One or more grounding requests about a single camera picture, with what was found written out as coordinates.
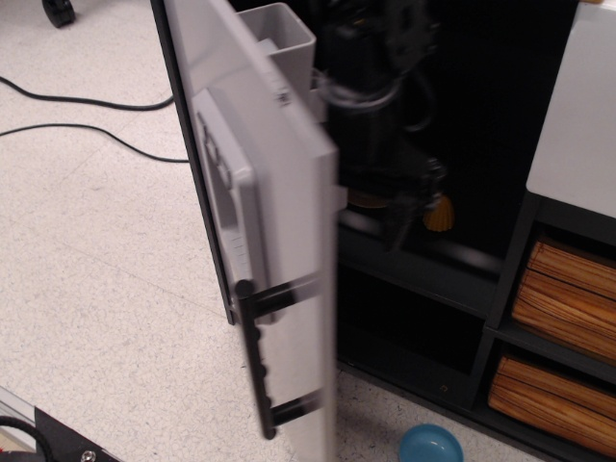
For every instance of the white counter top block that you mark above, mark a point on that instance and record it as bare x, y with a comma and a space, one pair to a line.
574, 161

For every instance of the black caster wheel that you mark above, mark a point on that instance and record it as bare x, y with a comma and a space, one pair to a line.
59, 12

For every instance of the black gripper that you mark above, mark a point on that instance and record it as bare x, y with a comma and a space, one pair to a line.
379, 164

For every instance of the grey toy fridge door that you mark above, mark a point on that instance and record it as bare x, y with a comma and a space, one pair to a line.
208, 46

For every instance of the blue plastic bowl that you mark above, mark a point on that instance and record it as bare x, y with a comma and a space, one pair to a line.
429, 442

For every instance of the yellow toy food item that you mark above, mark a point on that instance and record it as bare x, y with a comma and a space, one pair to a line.
442, 218

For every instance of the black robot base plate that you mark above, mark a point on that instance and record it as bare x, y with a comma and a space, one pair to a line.
67, 444

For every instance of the grey door bin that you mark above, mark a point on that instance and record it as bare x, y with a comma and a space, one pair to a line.
282, 36

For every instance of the grey water dispenser panel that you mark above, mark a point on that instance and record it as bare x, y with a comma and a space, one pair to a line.
239, 181

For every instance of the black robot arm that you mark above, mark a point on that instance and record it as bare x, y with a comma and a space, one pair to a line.
376, 97

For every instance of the dark shelf unit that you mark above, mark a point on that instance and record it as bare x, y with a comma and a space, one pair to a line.
520, 221

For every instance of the black bar door handle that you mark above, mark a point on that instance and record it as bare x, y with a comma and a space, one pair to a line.
251, 305

